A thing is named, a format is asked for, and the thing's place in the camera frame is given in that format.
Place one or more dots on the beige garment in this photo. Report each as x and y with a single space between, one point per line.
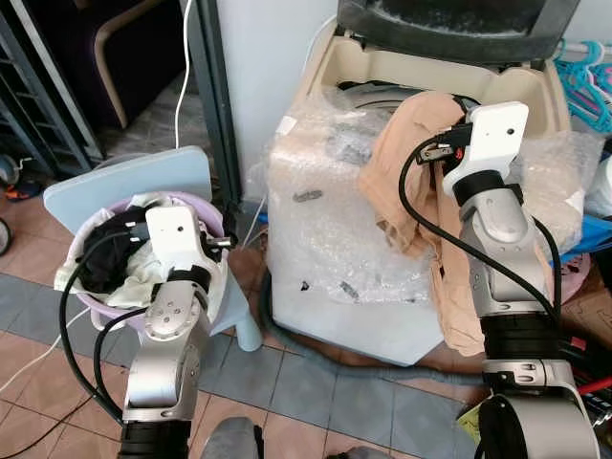
411 191

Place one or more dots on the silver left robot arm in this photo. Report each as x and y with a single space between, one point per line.
167 363

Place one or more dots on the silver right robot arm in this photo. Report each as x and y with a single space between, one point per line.
497 229

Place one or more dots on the white top-load washing machine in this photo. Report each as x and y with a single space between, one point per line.
325 316

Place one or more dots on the blue and pink clothes hangers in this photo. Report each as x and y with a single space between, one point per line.
585 86

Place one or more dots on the white garment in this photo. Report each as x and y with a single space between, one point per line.
143 282

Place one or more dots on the clear bubble wrap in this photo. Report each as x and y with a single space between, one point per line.
316 210

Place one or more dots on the black garment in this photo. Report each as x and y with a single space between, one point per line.
105 253

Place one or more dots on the light blue plastic stool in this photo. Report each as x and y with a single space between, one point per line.
115 182

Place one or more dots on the purple laundry basket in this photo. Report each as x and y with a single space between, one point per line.
91 298

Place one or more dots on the white jar with green lid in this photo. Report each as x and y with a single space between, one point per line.
601 199

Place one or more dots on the blue plastic basin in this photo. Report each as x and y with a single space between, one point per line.
595 234

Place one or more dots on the pink plastic basket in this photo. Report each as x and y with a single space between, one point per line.
574 277

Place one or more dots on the grey robot leg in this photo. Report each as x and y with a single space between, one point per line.
231 442

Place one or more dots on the brown cardboard box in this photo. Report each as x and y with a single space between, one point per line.
588 316

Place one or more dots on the black metal rack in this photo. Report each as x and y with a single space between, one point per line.
38 96

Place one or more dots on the yellow plastic dustpan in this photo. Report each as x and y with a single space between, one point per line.
470 423

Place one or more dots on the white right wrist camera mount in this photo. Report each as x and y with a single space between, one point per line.
492 139

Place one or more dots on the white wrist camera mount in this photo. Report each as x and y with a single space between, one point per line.
172 237
492 139

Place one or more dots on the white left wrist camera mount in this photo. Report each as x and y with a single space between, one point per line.
172 237

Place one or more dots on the dark metal door frame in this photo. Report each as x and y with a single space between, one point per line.
208 96

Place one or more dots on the dark chair with wooden frame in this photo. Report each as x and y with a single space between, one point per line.
110 67

